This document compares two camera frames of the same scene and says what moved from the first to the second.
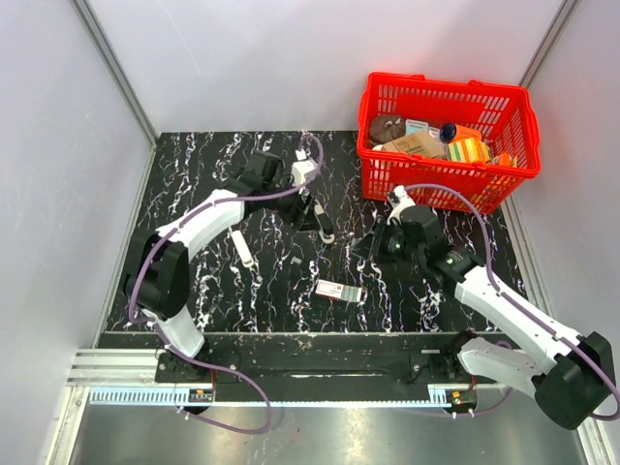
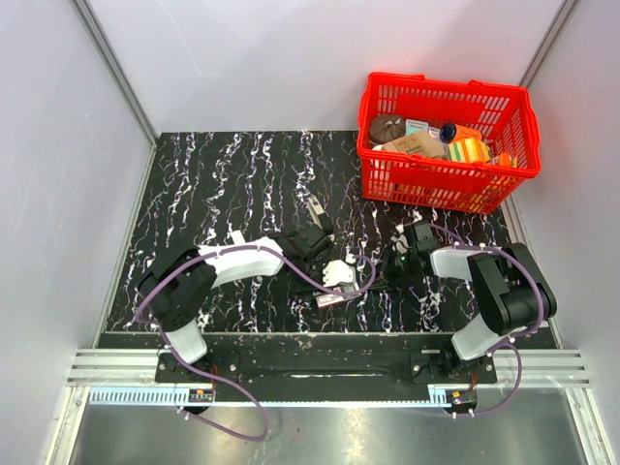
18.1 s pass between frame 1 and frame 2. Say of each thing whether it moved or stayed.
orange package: stayed
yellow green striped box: stayed
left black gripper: moved
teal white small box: stayed
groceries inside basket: stayed
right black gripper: moved
